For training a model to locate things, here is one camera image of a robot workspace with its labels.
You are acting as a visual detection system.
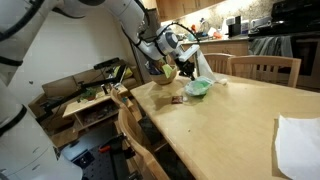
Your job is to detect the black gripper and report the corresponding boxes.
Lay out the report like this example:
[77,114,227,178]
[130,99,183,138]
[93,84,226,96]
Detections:
[175,59,197,81]

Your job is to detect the green marshmallow pack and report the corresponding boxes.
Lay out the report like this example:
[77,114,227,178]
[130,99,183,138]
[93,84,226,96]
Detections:
[184,75,215,98]

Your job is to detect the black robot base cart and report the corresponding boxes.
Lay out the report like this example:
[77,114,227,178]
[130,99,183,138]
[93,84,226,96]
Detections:
[71,133,144,180]

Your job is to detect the white paper towel roll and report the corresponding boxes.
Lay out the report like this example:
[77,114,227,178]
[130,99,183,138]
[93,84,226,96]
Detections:
[196,49,218,82]

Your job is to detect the yellow green snack packet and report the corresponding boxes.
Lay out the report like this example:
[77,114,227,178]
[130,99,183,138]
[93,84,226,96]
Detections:
[161,63,174,79]

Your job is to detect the small brown snack bar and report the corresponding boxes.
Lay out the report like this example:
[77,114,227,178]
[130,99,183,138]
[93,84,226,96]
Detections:
[170,95,185,105]

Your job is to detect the wooden bowl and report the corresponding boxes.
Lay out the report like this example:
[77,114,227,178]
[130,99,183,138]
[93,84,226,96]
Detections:
[148,64,179,86]

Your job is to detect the clear plastic wrap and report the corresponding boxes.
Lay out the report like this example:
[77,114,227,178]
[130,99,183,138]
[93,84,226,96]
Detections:
[216,77,229,86]

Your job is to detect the light wooden dining chair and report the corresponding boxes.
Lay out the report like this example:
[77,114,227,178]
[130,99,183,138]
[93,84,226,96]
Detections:
[109,84,144,136]
[116,108,171,180]
[203,52,233,76]
[226,54,302,89]

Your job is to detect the dark blue snack packet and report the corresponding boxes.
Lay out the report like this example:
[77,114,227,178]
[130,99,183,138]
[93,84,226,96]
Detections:
[145,59,164,76]

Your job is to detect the wooden kitchen base cabinet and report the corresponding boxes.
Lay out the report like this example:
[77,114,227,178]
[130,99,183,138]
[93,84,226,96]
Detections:
[179,34,250,75]

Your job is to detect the clear glass kettle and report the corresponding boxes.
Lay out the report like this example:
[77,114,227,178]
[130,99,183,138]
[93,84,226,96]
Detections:
[199,18,211,34]

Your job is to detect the yellow cushion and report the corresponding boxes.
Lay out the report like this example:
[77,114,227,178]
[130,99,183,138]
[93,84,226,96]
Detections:
[113,64,134,80]

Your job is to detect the black coffee maker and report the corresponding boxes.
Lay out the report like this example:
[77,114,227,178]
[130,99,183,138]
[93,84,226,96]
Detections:
[228,14,243,38]

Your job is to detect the white kitchen container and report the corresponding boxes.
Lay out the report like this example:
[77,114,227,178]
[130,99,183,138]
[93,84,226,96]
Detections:
[241,19,250,36]

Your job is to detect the grey dish towel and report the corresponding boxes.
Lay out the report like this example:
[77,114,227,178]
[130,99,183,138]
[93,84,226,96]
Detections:
[248,35,294,58]

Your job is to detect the silver toaster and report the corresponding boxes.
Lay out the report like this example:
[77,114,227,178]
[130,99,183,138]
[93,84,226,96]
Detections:
[249,16,273,33]

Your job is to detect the small green potted plant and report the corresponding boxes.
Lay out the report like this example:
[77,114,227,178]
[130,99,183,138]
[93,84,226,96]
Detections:
[77,86,99,103]

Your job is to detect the low wooden shelf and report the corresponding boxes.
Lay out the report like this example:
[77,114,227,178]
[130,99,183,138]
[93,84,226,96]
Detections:
[61,84,131,133]

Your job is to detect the black kitchen stove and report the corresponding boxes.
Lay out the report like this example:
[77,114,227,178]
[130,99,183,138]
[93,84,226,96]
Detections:
[248,0,320,90]

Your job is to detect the white folded cloth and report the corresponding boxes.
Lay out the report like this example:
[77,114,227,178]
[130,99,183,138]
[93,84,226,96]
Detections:
[273,114,320,180]

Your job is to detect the brown sofa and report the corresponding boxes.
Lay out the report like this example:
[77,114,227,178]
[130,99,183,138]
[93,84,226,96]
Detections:
[28,59,143,148]

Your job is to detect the wooden kitchen wall cabinets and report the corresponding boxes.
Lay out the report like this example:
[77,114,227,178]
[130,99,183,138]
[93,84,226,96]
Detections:
[155,0,228,23]

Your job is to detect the black stereo camera bar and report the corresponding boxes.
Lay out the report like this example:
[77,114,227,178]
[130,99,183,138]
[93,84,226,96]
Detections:
[93,57,121,70]

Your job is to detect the red handled clamp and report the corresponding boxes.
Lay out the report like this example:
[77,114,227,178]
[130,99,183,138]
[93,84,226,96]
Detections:
[98,144,113,154]

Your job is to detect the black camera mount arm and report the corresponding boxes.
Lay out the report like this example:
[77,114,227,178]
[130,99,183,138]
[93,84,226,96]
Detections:
[34,64,128,123]

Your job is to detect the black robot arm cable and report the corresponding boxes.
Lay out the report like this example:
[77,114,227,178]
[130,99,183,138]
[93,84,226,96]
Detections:
[0,0,201,68]

